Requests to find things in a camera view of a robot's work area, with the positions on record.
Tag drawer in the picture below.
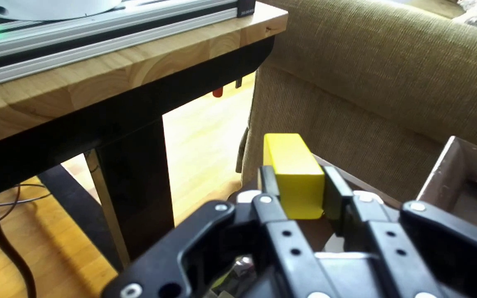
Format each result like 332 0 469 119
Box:
417 136 477 239

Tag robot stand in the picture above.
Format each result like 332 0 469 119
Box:
0 0 289 272

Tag yellow wooden block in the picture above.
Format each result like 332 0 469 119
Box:
263 133 326 220

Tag dark brown wooden cabinet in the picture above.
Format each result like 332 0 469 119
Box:
228 136 477 253

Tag thin black cable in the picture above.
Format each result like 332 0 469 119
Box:
0 184 51 232

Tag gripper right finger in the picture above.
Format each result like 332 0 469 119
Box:
323 166 477 298

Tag olive fabric sofa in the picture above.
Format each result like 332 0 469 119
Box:
236 0 477 203

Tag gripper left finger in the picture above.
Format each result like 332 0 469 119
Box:
102 166 338 298

